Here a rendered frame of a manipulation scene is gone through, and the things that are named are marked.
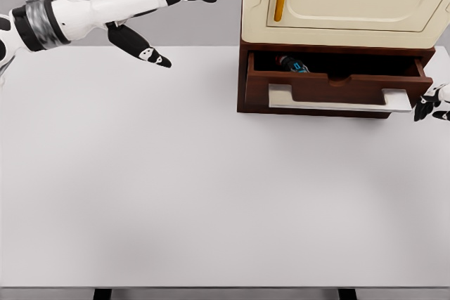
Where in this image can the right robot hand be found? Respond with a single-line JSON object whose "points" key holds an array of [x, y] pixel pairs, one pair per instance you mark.
{"points": [[427, 103]]}

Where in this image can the brown wooden drawer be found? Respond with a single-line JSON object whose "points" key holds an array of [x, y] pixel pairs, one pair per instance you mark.
{"points": [[316, 87]]}

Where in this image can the black switch with blue markings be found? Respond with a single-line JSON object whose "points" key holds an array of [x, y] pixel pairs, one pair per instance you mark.
{"points": [[295, 65]]}

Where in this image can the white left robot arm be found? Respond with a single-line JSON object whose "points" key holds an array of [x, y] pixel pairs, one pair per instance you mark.
{"points": [[70, 19]]}

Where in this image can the cream cabinet with brown base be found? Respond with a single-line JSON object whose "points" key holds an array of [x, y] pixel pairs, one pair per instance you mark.
{"points": [[260, 5]]}

